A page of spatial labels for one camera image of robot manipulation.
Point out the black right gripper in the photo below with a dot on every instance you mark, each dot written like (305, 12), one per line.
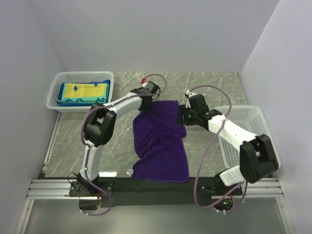
(183, 111)

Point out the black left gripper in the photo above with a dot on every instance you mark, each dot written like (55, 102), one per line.
(147, 108)

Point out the purple towel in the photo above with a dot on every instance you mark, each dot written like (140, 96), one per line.
(158, 143)

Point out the yellow teal patterned towel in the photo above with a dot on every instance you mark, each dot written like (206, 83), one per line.
(84, 92)

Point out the blue towel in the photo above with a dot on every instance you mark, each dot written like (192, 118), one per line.
(61, 102)

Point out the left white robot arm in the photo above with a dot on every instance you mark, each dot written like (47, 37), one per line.
(98, 127)

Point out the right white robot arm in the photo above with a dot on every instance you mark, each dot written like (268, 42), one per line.
(257, 156)

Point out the right white plastic basket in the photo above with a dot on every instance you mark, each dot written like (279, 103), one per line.
(251, 119)

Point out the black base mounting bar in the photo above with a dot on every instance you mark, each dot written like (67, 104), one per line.
(125, 191)

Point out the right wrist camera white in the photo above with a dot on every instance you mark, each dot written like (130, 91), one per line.
(189, 94)

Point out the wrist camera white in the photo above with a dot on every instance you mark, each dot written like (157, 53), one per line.
(189, 94)
(145, 81)

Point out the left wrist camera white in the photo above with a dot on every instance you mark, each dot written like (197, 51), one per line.
(145, 81)

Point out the aluminium rail frame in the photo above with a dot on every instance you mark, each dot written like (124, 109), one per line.
(50, 210)

